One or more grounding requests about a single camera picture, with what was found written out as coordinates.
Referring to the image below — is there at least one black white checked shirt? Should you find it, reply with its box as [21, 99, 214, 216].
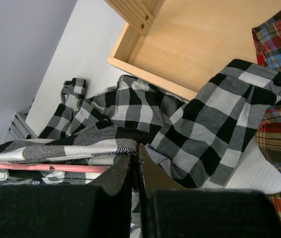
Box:
[0, 59, 281, 238]

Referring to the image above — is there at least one pink wire hanger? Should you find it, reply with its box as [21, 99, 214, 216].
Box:
[0, 163, 109, 173]

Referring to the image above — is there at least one wooden clothes rack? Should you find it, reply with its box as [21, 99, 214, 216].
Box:
[108, 0, 281, 100]

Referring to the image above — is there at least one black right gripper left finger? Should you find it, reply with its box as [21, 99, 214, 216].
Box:
[0, 154, 133, 238]

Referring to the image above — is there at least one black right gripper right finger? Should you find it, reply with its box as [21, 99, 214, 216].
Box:
[138, 144, 281, 238]

